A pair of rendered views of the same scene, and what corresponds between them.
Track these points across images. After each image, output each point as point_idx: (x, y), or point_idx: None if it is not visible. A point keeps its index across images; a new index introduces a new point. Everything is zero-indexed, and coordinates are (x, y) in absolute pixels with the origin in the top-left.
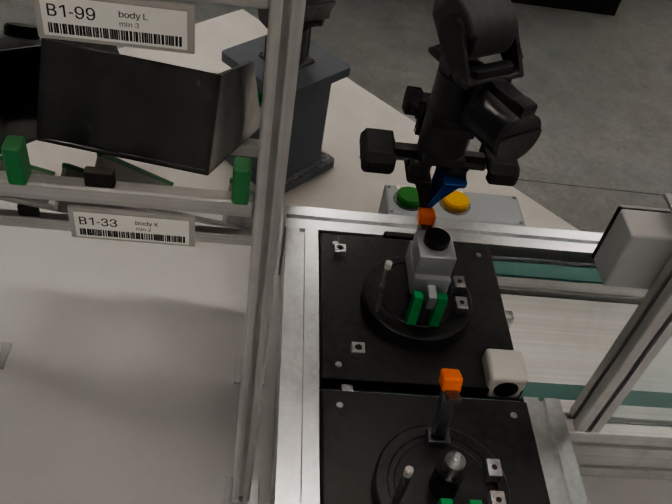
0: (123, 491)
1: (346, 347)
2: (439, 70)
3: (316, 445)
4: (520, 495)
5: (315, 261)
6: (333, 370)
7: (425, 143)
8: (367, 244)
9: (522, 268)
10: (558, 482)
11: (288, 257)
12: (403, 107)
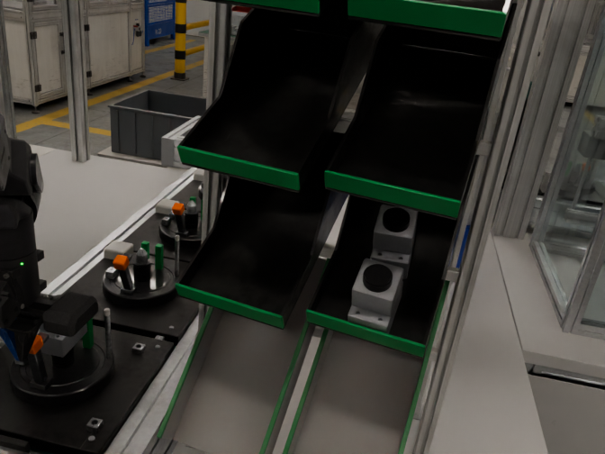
0: (304, 385)
1: (144, 355)
2: (29, 215)
3: (194, 321)
4: (97, 278)
5: (121, 433)
6: (163, 344)
7: (39, 278)
8: (58, 432)
9: None
10: (66, 284)
11: (145, 441)
12: (12, 319)
